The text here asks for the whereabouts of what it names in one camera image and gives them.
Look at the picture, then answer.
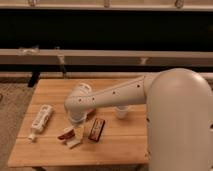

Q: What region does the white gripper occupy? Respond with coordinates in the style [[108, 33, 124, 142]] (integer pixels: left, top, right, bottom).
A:
[[68, 112, 87, 140]]

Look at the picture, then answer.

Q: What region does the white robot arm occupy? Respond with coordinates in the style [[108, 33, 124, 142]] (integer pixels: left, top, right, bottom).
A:
[[64, 68, 213, 171]]

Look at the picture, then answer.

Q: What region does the orange ceramic bowl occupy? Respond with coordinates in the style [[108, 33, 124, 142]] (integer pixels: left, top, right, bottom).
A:
[[86, 109, 96, 120]]

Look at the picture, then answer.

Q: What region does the brown chocolate bar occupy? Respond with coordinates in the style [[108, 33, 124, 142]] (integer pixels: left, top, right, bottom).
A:
[[89, 118, 105, 142]]

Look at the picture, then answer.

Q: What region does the white toothpaste tube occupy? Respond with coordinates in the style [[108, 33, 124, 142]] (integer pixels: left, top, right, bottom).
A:
[[28, 104, 53, 142]]

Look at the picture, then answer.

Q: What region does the white plastic cup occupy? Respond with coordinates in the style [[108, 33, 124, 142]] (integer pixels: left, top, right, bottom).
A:
[[115, 106, 128, 119]]

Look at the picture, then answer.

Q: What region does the black table leg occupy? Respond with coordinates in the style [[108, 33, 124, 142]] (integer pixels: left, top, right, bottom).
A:
[[28, 72, 40, 87]]

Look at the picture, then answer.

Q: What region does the grey metal rail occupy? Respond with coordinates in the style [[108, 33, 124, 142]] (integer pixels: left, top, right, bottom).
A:
[[0, 48, 213, 67]]

